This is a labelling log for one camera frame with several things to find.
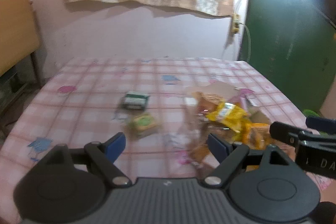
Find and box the yellow soft bread packet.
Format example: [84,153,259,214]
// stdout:
[234,121,272,150]

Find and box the small yellow snack packet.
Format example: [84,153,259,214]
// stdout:
[206,102,248,133]

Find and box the green label biscuit pack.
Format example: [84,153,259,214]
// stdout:
[126,113,159,139]

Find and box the red bean bread clear pack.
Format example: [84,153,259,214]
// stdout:
[190,92,225,115]

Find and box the dark green snack packet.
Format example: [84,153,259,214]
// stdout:
[121,91,150,110]

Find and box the purple snack packet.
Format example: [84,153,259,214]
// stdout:
[228,89,250,110]

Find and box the brown cake clear wrapper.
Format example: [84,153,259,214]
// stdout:
[178,114,212,169]

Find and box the green plastic basket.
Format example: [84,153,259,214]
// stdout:
[302,109,321,117]

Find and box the shallow cardboard box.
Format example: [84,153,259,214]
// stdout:
[183,82,274,149]

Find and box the pink checkered tablecloth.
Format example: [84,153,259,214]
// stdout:
[0,56,332,222]

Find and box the green door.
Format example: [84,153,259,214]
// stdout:
[239,0,335,111]

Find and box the wicker chair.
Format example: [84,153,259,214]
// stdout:
[0,0,43,88]

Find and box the white cable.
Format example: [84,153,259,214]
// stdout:
[233,0,261,63]

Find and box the yellow wall socket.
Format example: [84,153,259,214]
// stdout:
[231,14,241,35]

